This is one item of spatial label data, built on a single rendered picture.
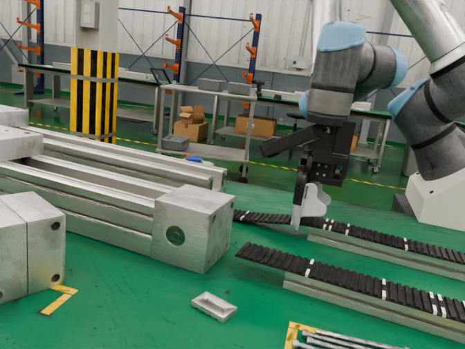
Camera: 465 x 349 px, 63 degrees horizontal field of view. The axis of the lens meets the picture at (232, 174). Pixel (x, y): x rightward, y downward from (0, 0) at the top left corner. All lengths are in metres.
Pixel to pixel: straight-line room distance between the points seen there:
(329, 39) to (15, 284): 0.56
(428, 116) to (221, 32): 7.73
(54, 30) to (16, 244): 10.04
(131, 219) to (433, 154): 0.76
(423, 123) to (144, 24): 8.51
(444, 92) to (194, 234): 0.69
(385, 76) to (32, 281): 0.63
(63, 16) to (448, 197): 9.84
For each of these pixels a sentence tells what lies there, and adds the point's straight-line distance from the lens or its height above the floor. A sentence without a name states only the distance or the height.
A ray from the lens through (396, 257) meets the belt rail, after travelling 0.74.
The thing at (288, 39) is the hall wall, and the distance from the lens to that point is 8.27.
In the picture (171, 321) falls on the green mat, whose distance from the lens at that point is 0.48.
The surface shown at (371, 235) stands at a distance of 0.74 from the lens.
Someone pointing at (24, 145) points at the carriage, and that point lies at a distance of 0.81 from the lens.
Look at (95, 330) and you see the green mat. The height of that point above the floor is 0.78.
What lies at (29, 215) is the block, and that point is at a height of 0.87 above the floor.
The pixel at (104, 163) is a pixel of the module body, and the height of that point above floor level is 0.84.
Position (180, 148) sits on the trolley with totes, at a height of 0.30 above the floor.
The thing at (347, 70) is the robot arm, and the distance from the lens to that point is 0.67.
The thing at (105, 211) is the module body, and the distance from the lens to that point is 0.63.
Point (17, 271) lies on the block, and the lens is 0.52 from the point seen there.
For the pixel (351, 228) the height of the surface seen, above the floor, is 0.81.
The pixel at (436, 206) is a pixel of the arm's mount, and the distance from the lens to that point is 1.00.
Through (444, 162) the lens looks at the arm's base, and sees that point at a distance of 1.07.
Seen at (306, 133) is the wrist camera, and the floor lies 0.98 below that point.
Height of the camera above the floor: 1.07
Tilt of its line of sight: 15 degrees down
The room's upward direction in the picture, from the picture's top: 7 degrees clockwise
